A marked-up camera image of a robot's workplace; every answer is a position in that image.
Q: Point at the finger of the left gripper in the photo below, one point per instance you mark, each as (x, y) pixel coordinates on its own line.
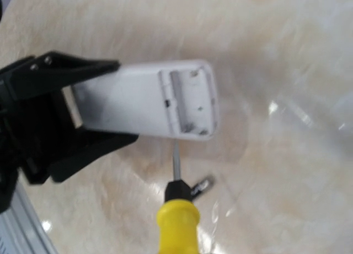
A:
(86, 147)
(32, 76)

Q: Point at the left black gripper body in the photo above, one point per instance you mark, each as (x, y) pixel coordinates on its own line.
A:
(34, 133)

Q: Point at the white remote control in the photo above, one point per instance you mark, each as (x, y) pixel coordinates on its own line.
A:
(170, 99)

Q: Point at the yellow handled screwdriver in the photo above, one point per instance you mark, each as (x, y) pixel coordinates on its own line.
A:
(178, 217)

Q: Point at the front aluminium rail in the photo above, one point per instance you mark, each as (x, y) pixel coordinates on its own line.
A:
(21, 229)

